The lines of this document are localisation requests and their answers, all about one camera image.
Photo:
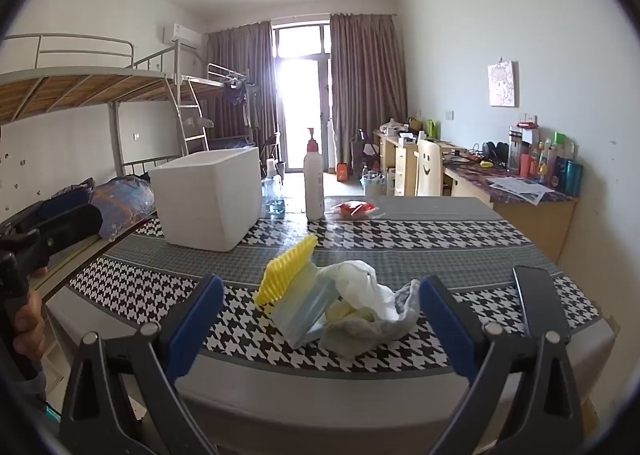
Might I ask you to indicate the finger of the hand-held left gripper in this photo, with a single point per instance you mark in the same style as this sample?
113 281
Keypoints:
70 227

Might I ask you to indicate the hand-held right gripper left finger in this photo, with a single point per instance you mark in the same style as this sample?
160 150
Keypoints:
197 320

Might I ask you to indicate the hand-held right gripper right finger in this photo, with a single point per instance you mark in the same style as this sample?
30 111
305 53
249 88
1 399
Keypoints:
447 330

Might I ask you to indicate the grey sock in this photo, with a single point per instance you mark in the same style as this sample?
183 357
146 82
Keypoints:
370 335

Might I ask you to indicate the yellow ridged sponge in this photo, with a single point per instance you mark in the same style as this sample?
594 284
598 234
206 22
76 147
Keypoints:
282 275

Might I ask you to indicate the white plastic bag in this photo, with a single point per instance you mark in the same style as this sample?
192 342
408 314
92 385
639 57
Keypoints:
360 285

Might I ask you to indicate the blue face mask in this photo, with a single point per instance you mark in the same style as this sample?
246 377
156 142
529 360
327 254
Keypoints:
300 315

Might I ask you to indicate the white foam box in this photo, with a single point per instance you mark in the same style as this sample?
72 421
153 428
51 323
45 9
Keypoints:
200 205

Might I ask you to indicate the person's left hand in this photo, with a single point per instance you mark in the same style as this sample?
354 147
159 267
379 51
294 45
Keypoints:
30 325

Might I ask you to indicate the blue patterned quilt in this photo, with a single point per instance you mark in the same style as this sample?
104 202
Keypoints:
125 200

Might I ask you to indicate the black smartphone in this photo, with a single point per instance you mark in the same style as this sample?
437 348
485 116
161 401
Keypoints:
540 300

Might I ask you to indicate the houndstooth tablecloth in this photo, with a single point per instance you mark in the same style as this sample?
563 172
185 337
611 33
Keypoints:
425 235

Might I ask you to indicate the wooden desk patterned top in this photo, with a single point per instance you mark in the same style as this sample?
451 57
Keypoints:
530 225

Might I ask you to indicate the clear blue spray bottle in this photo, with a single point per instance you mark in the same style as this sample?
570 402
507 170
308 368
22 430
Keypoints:
274 205

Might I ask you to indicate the large metal bunk bed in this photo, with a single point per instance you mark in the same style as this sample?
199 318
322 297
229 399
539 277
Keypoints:
75 85

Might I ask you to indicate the red snack packet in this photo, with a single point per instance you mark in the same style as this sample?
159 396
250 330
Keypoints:
356 208

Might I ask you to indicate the printed paper sheets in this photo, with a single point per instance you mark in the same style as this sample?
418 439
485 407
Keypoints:
520 187

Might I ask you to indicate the wooden smiley chair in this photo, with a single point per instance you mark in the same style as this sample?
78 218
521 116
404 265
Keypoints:
429 170

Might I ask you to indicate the grey bucket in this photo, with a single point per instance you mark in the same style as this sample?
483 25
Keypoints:
373 184

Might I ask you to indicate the grey metal bunk ladder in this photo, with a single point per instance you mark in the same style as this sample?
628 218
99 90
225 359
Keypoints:
192 110

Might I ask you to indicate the wooden desk with drawers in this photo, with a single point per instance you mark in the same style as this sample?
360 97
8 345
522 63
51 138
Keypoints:
405 160

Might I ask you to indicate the white pump lotion bottle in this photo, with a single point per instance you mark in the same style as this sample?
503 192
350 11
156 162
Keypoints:
314 185

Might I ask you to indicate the orange bottle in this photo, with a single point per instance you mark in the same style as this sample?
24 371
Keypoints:
526 166

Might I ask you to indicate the black folding chair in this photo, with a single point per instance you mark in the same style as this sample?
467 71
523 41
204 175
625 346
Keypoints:
272 150

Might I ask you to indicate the tall clear bottle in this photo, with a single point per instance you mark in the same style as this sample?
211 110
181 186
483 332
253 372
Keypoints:
515 150

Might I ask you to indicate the teal bottle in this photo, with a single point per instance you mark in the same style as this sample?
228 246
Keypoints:
573 180

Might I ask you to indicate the green box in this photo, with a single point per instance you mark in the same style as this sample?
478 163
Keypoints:
432 129

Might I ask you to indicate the small metal bunk bed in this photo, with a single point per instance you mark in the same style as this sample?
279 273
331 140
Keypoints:
220 85

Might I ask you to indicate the dark hanging clothes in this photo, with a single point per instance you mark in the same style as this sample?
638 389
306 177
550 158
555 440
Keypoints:
235 100

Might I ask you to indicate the green cap bottle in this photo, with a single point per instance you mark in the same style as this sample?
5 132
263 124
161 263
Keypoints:
560 145

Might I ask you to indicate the white air conditioner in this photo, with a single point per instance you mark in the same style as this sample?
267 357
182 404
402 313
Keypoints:
180 34

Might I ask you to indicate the brown curtain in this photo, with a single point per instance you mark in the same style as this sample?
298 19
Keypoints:
235 65
365 85

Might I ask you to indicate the glass balcony door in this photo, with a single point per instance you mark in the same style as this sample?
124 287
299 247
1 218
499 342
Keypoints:
326 100

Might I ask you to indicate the cartoon wall picture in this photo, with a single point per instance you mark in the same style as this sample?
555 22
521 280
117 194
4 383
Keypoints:
501 85

